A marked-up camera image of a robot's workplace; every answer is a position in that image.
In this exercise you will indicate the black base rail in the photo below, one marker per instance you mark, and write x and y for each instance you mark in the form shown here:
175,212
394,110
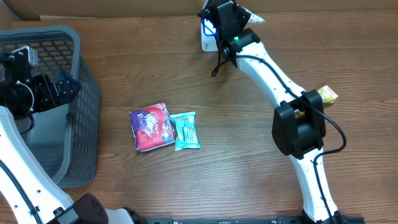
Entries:
279,220

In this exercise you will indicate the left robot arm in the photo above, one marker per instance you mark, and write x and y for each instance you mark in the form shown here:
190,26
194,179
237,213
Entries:
32,194

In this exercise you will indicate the white conditioner tube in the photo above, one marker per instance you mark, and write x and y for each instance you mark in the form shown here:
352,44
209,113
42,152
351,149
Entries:
254,18

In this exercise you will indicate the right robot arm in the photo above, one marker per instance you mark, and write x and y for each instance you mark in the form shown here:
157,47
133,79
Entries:
298,126

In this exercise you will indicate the green juice carton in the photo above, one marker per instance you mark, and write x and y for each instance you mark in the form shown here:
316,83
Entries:
327,94

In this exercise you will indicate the cardboard backboard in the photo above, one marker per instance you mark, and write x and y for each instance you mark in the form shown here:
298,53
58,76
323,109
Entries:
33,9

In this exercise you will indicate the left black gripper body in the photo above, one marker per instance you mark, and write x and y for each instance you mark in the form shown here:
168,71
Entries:
45,96

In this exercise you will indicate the grey plastic basket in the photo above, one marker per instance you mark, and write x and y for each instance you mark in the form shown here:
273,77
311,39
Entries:
64,140

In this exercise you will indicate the teal wet wipes pack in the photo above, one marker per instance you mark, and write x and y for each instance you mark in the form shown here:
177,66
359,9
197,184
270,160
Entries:
186,131

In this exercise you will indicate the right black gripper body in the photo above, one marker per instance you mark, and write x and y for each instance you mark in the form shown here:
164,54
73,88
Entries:
243,17

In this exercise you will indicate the red purple pad pack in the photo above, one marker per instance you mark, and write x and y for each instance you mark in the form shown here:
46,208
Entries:
152,128

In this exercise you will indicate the white barcode scanner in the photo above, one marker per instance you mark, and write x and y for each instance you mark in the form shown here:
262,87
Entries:
208,41

